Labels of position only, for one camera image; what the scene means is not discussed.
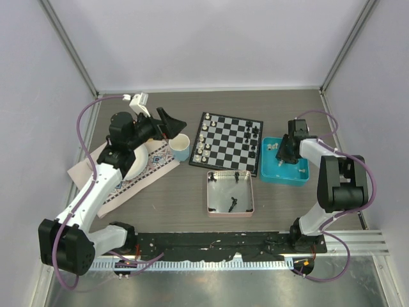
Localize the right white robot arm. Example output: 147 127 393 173
276 119 376 253

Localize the slotted cable duct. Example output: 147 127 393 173
89 257 293 272

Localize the pink metal tin tray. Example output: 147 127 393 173
206 170 255 217

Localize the patterned cloth placemat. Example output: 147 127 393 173
67 141 180 218

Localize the blue plastic tray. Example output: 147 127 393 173
260 137 309 187

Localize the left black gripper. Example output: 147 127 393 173
127 108 186 150

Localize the black chess piece in tin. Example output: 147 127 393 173
228 197 238 213

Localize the white paper plate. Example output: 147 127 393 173
123 145 148 181

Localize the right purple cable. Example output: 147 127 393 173
292 109 378 284

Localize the purple cable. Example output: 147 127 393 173
292 109 378 284
52 94 166 290

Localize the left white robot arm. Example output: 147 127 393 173
38 107 187 276

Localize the black white chess board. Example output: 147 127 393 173
189 112 263 177

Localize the light blue mug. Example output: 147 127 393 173
168 134 190 162

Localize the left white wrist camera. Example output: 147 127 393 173
129 92 151 117

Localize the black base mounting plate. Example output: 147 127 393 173
114 232 327 262

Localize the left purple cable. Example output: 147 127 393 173
52 94 166 290

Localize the aluminium frame rail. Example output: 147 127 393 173
38 0 98 97

